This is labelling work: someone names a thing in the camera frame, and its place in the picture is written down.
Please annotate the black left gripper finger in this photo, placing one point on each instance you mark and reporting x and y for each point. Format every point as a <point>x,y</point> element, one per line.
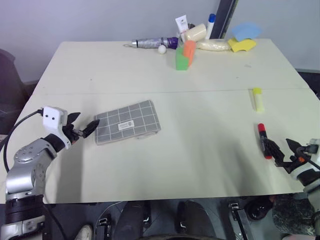
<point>89,128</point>
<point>73,118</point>

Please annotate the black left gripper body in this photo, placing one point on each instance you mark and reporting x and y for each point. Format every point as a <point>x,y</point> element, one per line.
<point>70,132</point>

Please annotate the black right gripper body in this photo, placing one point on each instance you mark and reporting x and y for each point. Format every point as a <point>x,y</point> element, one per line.
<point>296,160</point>

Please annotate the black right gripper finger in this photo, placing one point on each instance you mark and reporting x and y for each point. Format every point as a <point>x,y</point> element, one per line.
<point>293,145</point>
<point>275,150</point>

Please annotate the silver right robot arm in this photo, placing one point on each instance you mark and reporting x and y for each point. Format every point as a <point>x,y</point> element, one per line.
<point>315,200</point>

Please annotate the grey grid pouch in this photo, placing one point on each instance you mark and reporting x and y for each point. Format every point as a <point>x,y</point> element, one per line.
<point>127,122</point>

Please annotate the black marker with red caps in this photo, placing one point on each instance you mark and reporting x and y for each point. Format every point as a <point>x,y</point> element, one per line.
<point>262,130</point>

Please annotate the yellow highlighter pen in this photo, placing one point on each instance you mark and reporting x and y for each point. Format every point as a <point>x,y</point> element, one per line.
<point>258,100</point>

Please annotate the camouflage fabric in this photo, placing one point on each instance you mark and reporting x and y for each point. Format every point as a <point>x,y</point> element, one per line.
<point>292,215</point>

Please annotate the black chair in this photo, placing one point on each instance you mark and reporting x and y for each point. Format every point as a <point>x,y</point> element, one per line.
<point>10,85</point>

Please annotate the metal table leg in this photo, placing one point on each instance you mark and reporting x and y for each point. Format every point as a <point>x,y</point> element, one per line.
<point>238,220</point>

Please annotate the dark rounded shape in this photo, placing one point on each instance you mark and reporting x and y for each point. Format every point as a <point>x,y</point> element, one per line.
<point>193,218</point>
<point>131,220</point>

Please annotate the white shoe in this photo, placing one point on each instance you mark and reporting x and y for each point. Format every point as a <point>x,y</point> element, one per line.
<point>84,232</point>

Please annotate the folded grey purple umbrella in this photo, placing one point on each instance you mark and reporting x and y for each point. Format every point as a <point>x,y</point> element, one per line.
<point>152,42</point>

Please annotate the small white ball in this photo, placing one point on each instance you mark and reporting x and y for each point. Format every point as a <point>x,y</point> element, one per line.
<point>162,49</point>

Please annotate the yellow curved sponge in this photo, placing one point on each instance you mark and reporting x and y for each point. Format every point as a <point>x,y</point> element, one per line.
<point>242,45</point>

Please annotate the green sponge block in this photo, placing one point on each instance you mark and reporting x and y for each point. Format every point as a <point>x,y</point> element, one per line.
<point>180,61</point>

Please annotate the cream filled plastic bag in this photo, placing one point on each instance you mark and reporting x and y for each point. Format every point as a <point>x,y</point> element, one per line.
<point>212,46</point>

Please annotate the blue curved sponge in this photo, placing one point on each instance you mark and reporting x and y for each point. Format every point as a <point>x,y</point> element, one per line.
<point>246,30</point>

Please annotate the orange sponge block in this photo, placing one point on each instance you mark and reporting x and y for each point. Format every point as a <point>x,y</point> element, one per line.
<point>189,50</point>

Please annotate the white cosmetic tube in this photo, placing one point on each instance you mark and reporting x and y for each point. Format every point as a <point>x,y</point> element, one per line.
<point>181,25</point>

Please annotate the white bottle with blue cap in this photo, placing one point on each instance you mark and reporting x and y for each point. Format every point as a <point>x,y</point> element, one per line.
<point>210,25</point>

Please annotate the cream cylindrical roll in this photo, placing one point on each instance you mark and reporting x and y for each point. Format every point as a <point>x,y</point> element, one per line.
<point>195,32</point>

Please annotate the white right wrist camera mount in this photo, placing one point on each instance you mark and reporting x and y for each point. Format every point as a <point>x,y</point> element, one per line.
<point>299,172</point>

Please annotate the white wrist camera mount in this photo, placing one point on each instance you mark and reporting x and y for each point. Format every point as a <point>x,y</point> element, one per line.
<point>299,172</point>
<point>53,118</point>

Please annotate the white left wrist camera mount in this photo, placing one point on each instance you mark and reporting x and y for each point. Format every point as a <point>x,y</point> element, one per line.
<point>53,118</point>

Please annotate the dark upright post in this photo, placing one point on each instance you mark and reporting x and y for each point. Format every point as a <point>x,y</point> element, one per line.
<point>225,17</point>

